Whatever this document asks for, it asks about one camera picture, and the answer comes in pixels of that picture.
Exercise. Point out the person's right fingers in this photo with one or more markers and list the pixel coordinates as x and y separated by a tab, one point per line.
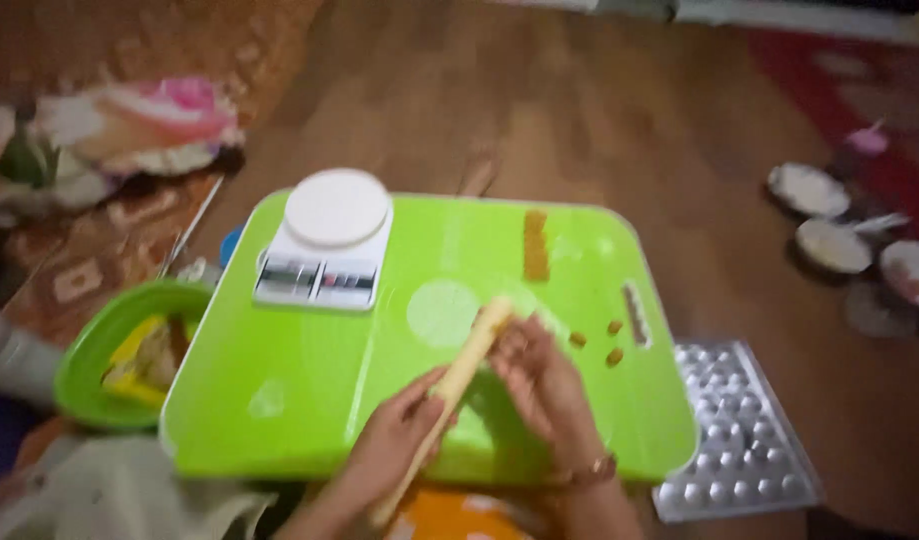
518	349

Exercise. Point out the wooden rolling pin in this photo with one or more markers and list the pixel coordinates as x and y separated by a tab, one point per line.
467	367

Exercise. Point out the person's orange clothing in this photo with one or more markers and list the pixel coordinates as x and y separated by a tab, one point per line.
452	517

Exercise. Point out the pink and white cloth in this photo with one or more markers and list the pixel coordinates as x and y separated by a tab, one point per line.
140	124

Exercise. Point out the small brown filling ball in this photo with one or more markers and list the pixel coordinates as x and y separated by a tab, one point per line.
614	327
614	357
577	339

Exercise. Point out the brown patterned rug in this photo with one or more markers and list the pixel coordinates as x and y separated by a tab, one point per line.
91	255

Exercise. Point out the red rug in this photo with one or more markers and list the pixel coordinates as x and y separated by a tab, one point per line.
827	82

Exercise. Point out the white plate with spoon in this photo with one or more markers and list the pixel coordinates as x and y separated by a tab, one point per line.
831	247

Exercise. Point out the white plate with food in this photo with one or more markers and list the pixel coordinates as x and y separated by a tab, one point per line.
913	274

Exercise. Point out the flat round dough disc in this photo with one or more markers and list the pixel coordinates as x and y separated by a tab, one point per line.
440	313

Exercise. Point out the white spoon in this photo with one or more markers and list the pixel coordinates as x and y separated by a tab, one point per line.
879	223

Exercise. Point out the dimpled metal baking tray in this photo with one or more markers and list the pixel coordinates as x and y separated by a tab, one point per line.
741	439

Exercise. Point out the lime green tray table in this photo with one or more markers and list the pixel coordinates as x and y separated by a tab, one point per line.
317	390

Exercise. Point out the thin metal rod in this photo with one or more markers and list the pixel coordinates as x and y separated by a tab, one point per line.
190	225

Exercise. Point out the row of brown filling pieces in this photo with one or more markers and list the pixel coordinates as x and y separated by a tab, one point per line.
536	246

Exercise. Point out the green plastic bowl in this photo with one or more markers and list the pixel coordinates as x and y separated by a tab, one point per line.
84	375

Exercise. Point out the person's left fingers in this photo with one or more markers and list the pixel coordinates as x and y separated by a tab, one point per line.
429	409

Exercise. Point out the dark round lid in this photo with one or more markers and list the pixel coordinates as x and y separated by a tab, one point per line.
876	311

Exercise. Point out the white round plate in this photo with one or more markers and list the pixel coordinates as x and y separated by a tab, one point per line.
808	191

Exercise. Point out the white kitchen scale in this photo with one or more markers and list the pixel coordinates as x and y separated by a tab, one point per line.
324	262

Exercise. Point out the yellow dough in bowl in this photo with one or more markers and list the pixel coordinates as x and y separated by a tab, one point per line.
140	360

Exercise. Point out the pink small cup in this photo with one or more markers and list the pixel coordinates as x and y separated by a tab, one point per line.
867	140

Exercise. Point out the person's right hand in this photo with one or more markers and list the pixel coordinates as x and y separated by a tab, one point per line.
549	394

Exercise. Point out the person's left hand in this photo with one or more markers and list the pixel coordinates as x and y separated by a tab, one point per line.
388	442

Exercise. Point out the blue small object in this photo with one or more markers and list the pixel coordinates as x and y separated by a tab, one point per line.
229	246

